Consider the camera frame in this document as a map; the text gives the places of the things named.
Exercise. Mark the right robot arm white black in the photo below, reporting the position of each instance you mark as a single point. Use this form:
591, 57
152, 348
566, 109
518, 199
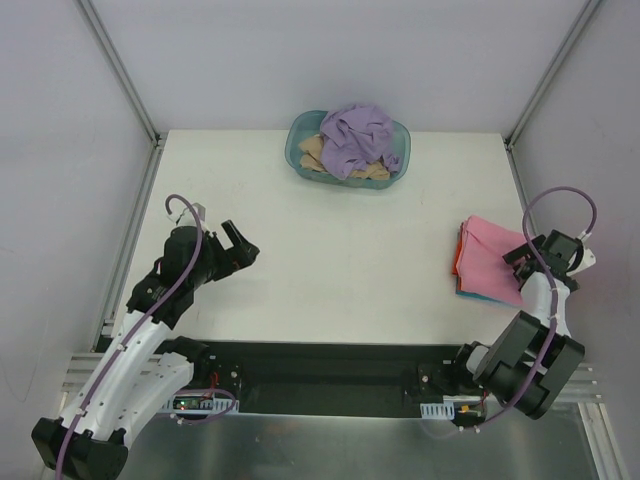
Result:
532, 360

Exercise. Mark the aluminium frame post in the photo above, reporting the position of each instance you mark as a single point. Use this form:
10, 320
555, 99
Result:
583, 19
98, 30

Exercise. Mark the left aluminium frame post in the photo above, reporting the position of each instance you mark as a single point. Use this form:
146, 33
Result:
98, 30

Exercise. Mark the teal folded t shirt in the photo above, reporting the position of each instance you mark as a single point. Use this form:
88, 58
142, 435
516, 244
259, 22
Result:
483, 275

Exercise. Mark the beige t shirt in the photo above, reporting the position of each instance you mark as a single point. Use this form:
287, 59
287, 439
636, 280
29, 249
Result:
312, 149

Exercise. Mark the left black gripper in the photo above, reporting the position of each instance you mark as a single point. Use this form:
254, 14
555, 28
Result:
226, 255

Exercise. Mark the white cable duct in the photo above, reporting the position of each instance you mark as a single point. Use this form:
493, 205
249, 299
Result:
199, 404
438, 411

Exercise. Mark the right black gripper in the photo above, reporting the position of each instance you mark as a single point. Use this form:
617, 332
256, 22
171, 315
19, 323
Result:
530, 261

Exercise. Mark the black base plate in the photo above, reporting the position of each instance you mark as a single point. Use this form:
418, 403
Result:
319, 379

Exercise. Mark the orange folded t shirt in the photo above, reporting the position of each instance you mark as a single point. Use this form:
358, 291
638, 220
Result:
457, 254

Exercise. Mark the purple t shirt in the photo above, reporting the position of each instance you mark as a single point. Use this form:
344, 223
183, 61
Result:
355, 137

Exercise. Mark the right aluminium frame post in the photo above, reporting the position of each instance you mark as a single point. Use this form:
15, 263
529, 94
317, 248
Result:
583, 19

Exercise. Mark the teal plastic basket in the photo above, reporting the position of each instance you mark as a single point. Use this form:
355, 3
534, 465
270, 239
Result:
308, 124

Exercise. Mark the right white cable duct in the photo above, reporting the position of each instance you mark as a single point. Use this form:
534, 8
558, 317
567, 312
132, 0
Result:
438, 411

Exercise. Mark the pink t shirt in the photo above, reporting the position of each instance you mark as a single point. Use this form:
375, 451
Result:
488, 232

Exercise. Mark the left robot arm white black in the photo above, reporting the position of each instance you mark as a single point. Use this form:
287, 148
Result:
145, 365

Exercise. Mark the left white cable duct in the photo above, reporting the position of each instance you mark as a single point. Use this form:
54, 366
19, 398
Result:
199, 404

